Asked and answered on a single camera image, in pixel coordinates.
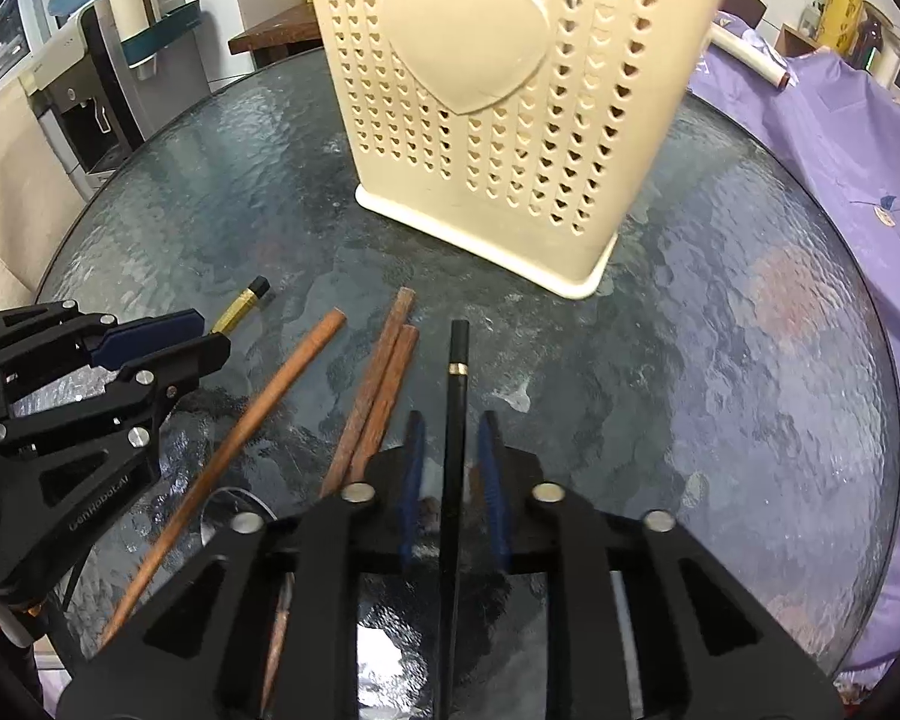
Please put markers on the yellow wrapped roll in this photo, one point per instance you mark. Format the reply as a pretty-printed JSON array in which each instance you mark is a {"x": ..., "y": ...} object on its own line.
[{"x": 844, "y": 0}]

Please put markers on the brown wooden chopstick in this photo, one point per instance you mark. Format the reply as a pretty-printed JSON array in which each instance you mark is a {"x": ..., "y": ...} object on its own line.
[
  {"x": 386, "y": 345},
  {"x": 270, "y": 405},
  {"x": 397, "y": 375}
]

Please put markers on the teal cup holder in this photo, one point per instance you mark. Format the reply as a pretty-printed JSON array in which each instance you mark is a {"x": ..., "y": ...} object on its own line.
[{"x": 157, "y": 37}]

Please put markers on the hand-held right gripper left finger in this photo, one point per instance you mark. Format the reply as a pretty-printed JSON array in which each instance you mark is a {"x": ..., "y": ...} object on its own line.
[{"x": 412, "y": 480}]

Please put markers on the beige cloth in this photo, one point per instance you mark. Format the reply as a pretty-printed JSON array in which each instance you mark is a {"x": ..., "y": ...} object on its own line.
[{"x": 15, "y": 225}]

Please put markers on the brown glass bottle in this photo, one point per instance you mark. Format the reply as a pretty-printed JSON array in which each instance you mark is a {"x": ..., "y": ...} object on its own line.
[{"x": 871, "y": 37}]

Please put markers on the purple floral cloth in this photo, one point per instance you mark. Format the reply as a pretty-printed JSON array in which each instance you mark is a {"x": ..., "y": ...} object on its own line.
[{"x": 870, "y": 277}]

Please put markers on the grey water dispenser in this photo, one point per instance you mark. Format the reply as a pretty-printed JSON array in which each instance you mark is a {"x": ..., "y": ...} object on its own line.
[{"x": 82, "y": 112}]

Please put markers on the small wooden box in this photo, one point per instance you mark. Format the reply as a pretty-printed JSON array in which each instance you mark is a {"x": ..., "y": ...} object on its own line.
[{"x": 795, "y": 41}]

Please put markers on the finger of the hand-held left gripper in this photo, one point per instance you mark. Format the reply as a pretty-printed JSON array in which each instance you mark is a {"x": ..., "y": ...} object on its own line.
[
  {"x": 187, "y": 364},
  {"x": 150, "y": 337}
]

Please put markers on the cream perforated utensil holder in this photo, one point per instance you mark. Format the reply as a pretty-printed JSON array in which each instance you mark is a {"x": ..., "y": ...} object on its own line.
[{"x": 465, "y": 165}]

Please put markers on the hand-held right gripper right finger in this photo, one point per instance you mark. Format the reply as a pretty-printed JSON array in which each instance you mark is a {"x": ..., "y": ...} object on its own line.
[{"x": 491, "y": 480}]

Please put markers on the black chopstick gold band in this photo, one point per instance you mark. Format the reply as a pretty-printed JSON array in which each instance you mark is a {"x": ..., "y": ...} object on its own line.
[
  {"x": 240, "y": 307},
  {"x": 457, "y": 390}
]

